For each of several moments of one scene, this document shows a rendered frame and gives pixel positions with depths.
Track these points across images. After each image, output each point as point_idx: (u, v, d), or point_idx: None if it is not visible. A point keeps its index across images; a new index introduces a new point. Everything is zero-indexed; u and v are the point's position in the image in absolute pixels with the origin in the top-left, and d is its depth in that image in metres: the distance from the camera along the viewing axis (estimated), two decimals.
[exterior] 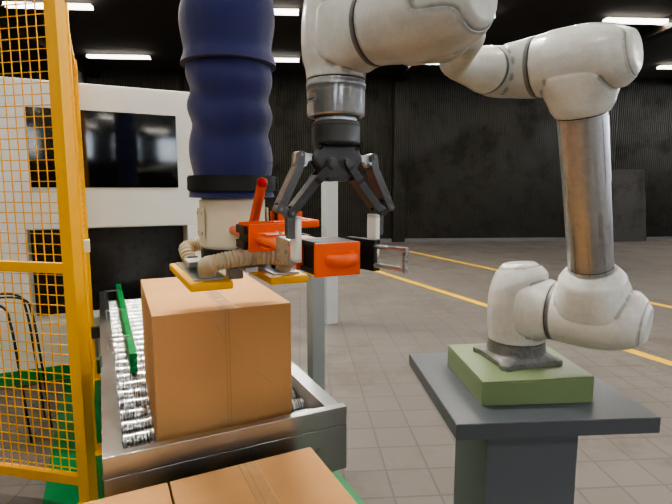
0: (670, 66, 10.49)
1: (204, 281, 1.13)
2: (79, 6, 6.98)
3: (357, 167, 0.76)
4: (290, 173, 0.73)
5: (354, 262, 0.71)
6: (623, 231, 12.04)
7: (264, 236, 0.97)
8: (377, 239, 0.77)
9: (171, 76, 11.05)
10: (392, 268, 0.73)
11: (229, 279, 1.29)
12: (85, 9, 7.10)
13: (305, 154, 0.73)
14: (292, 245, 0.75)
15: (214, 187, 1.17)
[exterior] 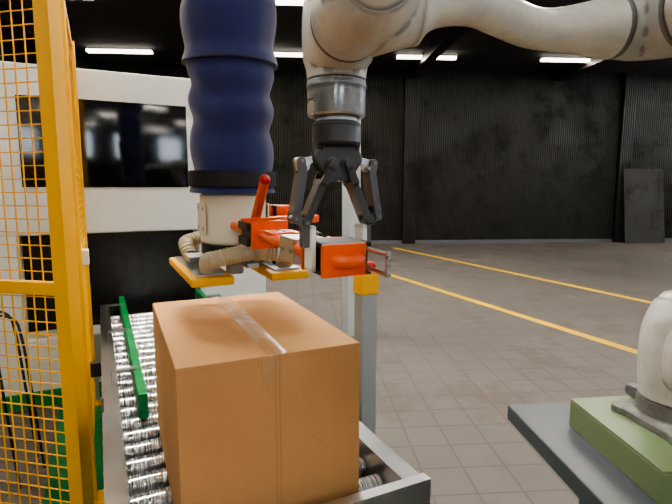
0: None
1: (206, 277, 1.13)
2: None
3: (357, 167, 0.76)
4: (295, 181, 0.73)
5: (360, 263, 0.72)
6: (641, 232, 11.65)
7: (267, 233, 0.98)
8: (369, 241, 0.76)
9: (174, 72, 10.66)
10: (377, 271, 0.72)
11: (230, 274, 1.29)
12: None
13: (305, 158, 0.73)
14: (306, 254, 0.76)
15: (215, 183, 1.17)
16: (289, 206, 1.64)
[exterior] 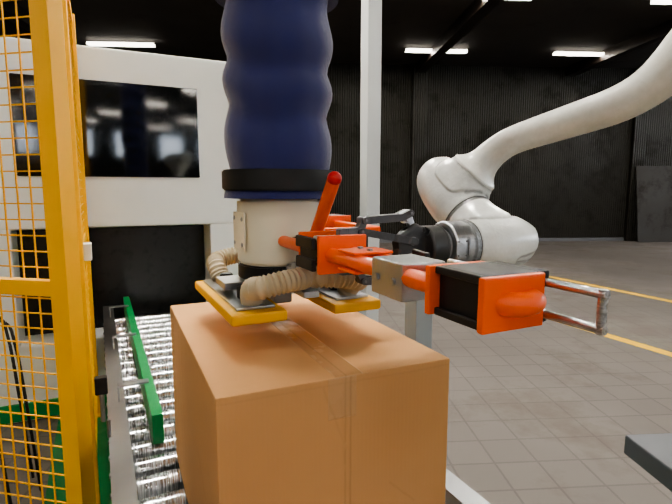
0: None
1: (249, 310, 0.84)
2: None
3: (403, 228, 0.84)
4: None
5: (543, 308, 0.43)
6: (654, 231, 11.39)
7: (344, 253, 0.69)
8: (544, 269, 0.46)
9: None
10: (573, 322, 0.42)
11: (274, 303, 1.00)
12: None
13: None
14: None
15: (260, 185, 0.88)
16: (337, 215, 1.35)
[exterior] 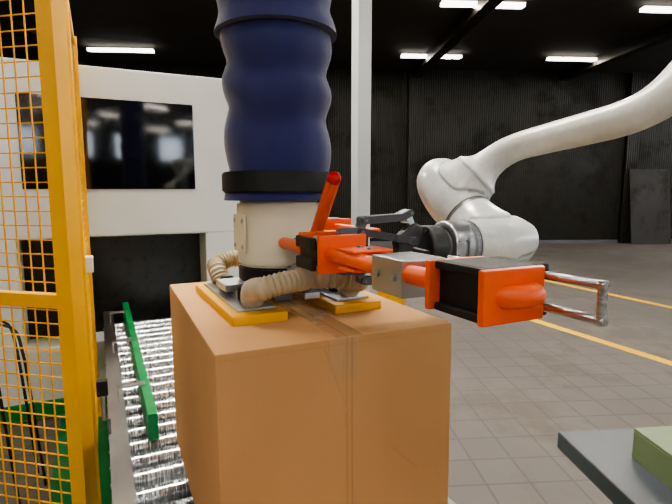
0: None
1: (250, 312, 0.84)
2: None
3: (403, 228, 0.84)
4: None
5: (543, 300, 0.43)
6: (647, 233, 11.53)
7: (344, 252, 0.69)
8: (544, 262, 0.46)
9: (176, 71, 10.54)
10: (574, 314, 0.42)
11: (275, 301, 1.00)
12: None
13: None
14: None
15: (260, 186, 0.89)
16: (337, 219, 1.35)
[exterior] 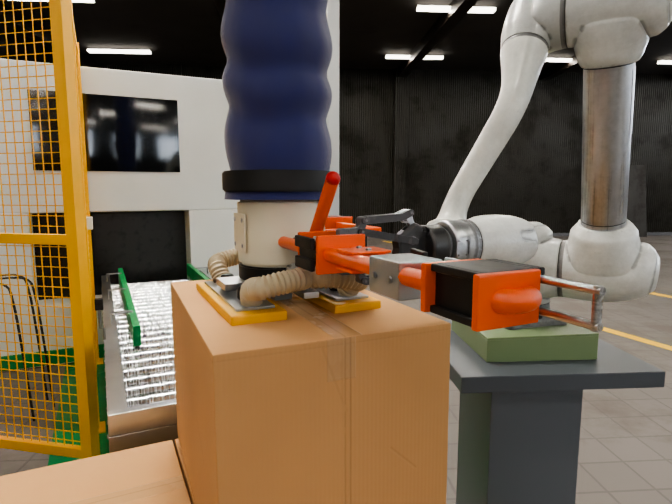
0: (670, 61, 10.49)
1: (249, 311, 0.84)
2: None
3: (403, 228, 0.84)
4: None
5: (538, 305, 0.43)
6: None
7: (342, 253, 0.69)
8: (540, 266, 0.46)
9: (172, 71, 11.05)
10: (569, 319, 0.42)
11: (275, 300, 1.00)
12: (86, 2, 7.10)
13: None
14: None
15: (260, 186, 0.89)
16: (338, 217, 1.35)
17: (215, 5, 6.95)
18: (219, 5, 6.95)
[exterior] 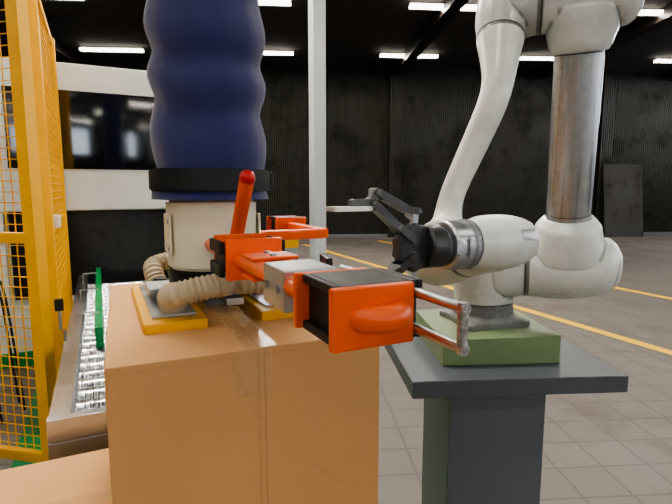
0: (666, 60, 10.44)
1: (166, 319, 0.79)
2: None
3: None
4: None
5: (405, 323, 0.38)
6: (620, 226, 11.98)
7: (247, 258, 0.63)
8: (418, 278, 0.41)
9: None
10: (438, 339, 0.37)
11: (207, 305, 0.95)
12: None
13: (412, 277, 0.85)
14: None
15: (182, 185, 0.83)
16: (290, 217, 1.30)
17: None
18: None
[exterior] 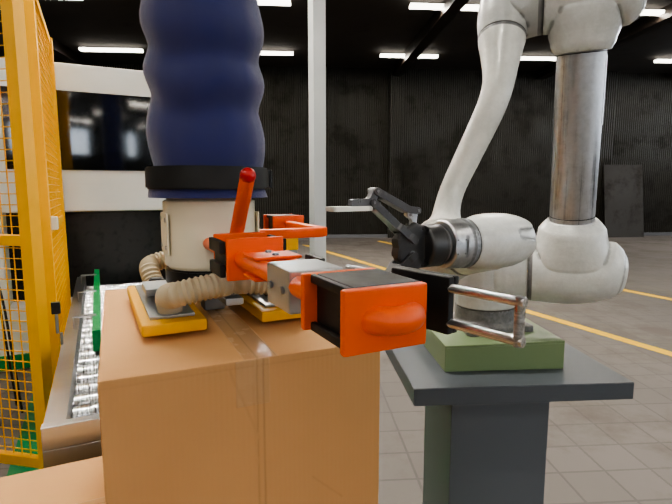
0: (667, 60, 10.42)
1: (164, 319, 0.77)
2: None
3: None
4: None
5: (419, 325, 0.36)
6: (620, 227, 11.96)
7: (249, 258, 0.62)
8: (453, 274, 0.42)
9: None
10: (489, 334, 0.38)
11: (205, 310, 0.93)
12: None
13: None
14: None
15: (180, 183, 0.82)
16: (288, 216, 1.28)
17: None
18: None
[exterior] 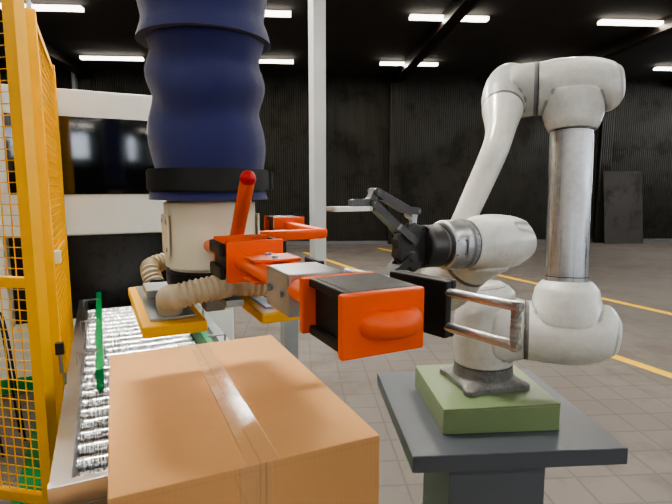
0: (666, 68, 10.44)
1: (165, 321, 0.78)
2: (69, 8, 6.93)
3: None
4: None
5: (416, 329, 0.37)
6: (620, 233, 11.98)
7: (249, 261, 0.62)
8: (451, 278, 0.42)
9: None
10: (486, 338, 0.38)
11: (206, 311, 0.94)
12: (76, 11, 7.04)
13: None
14: None
15: (181, 185, 0.82)
16: (289, 217, 1.29)
17: None
18: None
